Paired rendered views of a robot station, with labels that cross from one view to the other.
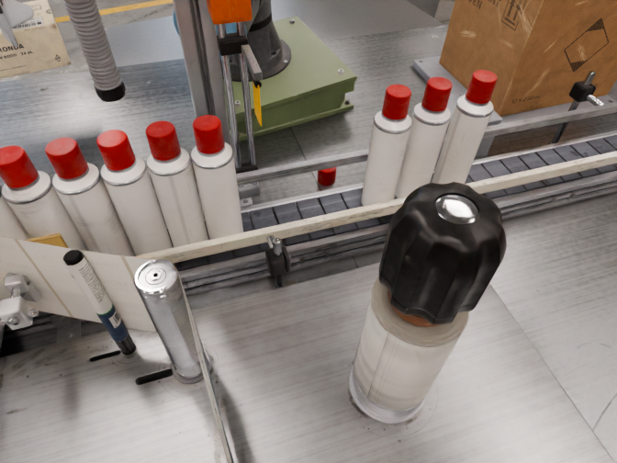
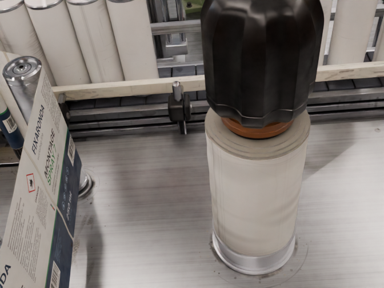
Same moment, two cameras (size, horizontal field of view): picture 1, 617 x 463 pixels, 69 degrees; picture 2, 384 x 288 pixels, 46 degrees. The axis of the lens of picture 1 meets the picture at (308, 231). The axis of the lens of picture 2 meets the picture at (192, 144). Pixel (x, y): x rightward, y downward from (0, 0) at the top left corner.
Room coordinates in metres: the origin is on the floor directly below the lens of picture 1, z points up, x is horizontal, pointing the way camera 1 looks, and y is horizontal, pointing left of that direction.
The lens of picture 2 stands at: (-0.05, -0.15, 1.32)
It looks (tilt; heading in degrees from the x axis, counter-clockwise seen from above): 47 degrees down; 23
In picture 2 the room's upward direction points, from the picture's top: 7 degrees counter-clockwise
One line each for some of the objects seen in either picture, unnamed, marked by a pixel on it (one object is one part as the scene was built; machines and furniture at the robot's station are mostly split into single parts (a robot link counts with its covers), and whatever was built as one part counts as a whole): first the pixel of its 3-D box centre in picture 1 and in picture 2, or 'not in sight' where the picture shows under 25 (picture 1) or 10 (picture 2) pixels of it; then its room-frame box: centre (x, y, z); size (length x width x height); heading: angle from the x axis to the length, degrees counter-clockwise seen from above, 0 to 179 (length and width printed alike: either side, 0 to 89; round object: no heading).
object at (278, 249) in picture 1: (279, 266); (181, 115); (0.37, 0.04, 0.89); 0.03 x 0.03 x 0.12; 19
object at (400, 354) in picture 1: (412, 320); (256, 146); (0.21, -0.10, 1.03); 0.09 x 0.09 x 0.30
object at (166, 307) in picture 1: (176, 327); (51, 134); (0.23, 0.13, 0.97); 0.05 x 0.05 x 0.19
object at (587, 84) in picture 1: (579, 117); not in sight; (0.73, -0.50, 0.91); 0.07 x 0.03 x 0.16; 19
